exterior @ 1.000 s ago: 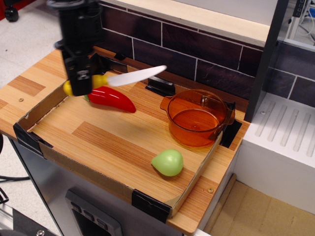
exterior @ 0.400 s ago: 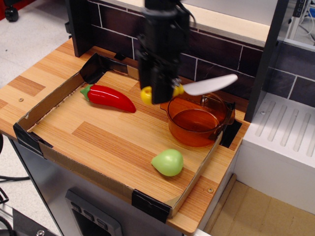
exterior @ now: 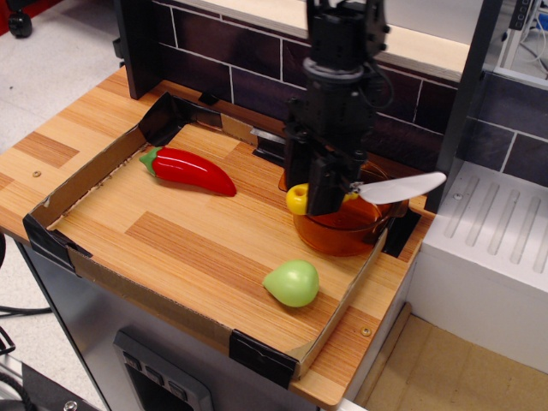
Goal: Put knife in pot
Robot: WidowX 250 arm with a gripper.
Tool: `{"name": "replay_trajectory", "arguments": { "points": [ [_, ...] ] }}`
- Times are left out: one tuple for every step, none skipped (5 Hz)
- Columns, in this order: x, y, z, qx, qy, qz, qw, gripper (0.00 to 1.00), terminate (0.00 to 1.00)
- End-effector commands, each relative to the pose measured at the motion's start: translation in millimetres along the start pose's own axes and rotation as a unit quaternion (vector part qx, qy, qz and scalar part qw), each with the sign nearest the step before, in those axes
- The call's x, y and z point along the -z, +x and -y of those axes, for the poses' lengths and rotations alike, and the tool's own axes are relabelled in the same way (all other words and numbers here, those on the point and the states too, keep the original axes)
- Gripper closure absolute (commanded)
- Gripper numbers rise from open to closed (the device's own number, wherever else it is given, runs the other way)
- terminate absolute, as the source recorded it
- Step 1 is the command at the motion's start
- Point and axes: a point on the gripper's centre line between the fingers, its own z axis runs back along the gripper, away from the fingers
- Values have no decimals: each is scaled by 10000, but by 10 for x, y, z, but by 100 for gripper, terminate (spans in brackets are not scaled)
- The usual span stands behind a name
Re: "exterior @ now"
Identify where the cardboard fence with black tape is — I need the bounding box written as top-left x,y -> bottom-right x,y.
24,94 -> 429,395

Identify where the black floor cable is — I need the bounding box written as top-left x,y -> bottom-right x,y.
0,305 -> 53,319

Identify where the dark grey vertical post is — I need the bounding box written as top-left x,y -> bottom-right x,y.
425,1 -> 503,213

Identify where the white toy sink drainboard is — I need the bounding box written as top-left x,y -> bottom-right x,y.
407,163 -> 547,372

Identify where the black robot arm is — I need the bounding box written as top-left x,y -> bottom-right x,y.
284,1 -> 391,216

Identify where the black chair caster wheel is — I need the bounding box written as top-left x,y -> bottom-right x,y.
8,10 -> 33,39

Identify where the green toy pear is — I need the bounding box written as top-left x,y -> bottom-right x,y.
262,259 -> 319,307

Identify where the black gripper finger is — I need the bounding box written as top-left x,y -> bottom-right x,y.
307,150 -> 360,216
284,133 -> 313,188

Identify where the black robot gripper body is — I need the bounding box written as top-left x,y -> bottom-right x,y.
285,63 -> 378,167

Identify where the yellow handled white toy knife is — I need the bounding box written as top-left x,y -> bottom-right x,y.
285,171 -> 446,215

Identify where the grey toy oven panel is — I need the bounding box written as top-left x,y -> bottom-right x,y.
114,331 -> 214,410

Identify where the orange transparent plastic pot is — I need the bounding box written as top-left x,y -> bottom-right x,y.
277,159 -> 410,258

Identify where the red toy chili pepper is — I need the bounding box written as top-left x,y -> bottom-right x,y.
139,146 -> 237,197

